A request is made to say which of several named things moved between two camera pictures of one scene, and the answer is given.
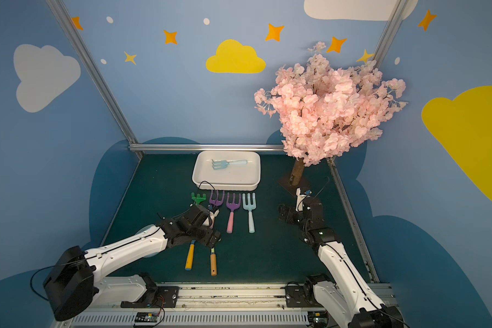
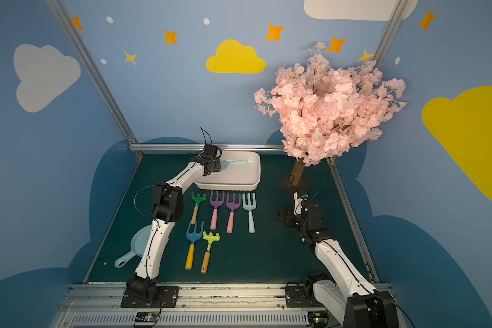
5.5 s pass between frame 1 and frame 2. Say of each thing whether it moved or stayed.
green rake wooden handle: stayed
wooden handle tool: moved
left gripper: moved
